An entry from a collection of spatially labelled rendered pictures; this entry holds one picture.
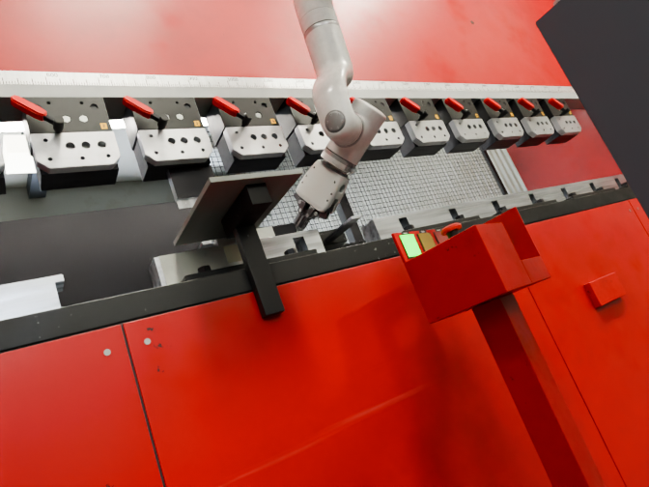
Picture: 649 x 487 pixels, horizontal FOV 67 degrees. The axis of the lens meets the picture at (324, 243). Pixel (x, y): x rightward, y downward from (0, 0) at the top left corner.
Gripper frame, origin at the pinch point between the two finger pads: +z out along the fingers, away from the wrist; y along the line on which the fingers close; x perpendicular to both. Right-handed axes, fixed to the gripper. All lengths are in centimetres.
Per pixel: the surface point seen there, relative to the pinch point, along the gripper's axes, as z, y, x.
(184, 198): 6.4, 15.4, 22.0
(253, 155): -7.7, 15.9, 8.1
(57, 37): -8, 52, 39
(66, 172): 11, 26, 42
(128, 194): 239, 510, -412
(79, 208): 275, 513, -346
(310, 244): 2.4, -6.3, 1.7
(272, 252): 6.8, -3.9, 10.5
